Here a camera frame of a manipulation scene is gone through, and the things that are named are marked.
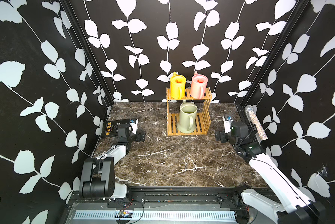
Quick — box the light green watering can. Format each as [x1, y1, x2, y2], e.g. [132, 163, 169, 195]
[177, 102, 198, 133]

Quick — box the small green circuit board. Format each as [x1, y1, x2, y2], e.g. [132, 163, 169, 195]
[119, 211, 133, 219]

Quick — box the wooden slatted two-tier shelf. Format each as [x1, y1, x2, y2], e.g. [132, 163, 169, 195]
[166, 87, 212, 136]

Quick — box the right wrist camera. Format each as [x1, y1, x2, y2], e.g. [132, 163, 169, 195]
[223, 115, 234, 133]

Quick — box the white slotted cable duct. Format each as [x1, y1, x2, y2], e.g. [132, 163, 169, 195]
[73, 210, 236, 222]

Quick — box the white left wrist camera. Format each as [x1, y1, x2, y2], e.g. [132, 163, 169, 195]
[129, 118, 139, 134]

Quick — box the yellow plastic watering can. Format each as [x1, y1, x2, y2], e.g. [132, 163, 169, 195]
[170, 72, 186, 100]

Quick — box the black book with gold title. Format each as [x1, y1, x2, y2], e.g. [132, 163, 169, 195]
[101, 119, 130, 139]

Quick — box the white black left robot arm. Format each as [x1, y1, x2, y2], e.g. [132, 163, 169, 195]
[79, 124, 146, 198]

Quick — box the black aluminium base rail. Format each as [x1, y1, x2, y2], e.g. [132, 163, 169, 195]
[105, 185, 253, 210]

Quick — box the pink plastic watering can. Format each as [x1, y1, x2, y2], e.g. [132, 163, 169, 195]
[190, 71, 208, 99]

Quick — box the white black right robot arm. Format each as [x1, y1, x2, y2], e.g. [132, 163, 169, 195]
[215, 120, 326, 224]

